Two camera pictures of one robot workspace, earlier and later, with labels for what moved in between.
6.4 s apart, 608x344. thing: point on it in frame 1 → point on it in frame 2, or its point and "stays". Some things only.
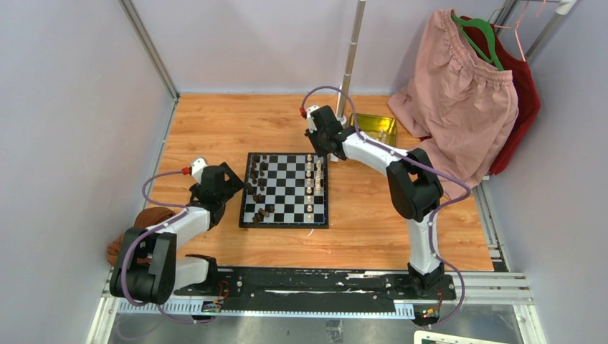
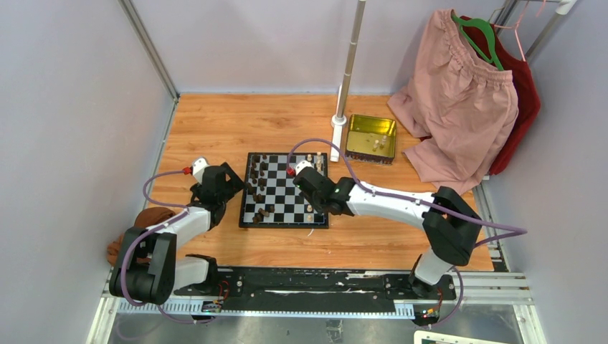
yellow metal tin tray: (383, 129) stays
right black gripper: (312, 137) → (312, 204)
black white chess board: (285, 190) stays
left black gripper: (232, 184) stays
